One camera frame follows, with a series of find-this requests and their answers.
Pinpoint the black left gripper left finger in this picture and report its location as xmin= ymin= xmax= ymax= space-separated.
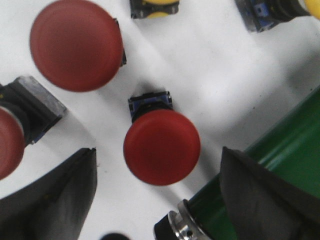
xmin=0 ymin=148 xmax=98 ymax=240

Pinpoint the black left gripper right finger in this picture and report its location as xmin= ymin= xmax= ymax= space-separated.
xmin=219 ymin=147 xmax=320 ymax=240

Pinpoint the central red mushroom button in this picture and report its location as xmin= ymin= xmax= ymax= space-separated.
xmin=123 ymin=91 xmax=201 ymax=186

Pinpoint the black button bottom edge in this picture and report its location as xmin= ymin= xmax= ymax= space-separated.
xmin=100 ymin=232 xmax=130 ymax=240

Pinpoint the green conveyor belt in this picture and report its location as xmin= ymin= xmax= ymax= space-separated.
xmin=188 ymin=89 xmax=320 ymax=240

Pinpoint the silver conveyor end roller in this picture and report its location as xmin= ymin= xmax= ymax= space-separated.
xmin=153 ymin=199 xmax=211 ymax=240

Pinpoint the tipped red mushroom button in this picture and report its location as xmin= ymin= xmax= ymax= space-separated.
xmin=0 ymin=76 xmax=67 ymax=179

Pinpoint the large red mushroom button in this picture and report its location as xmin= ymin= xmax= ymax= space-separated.
xmin=29 ymin=0 xmax=124 ymax=92

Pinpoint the tipped yellow button top right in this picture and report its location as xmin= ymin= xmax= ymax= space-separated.
xmin=235 ymin=0 xmax=320 ymax=33

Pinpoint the yellow button top centre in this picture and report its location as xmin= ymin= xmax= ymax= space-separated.
xmin=129 ymin=0 xmax=180 ymax=19

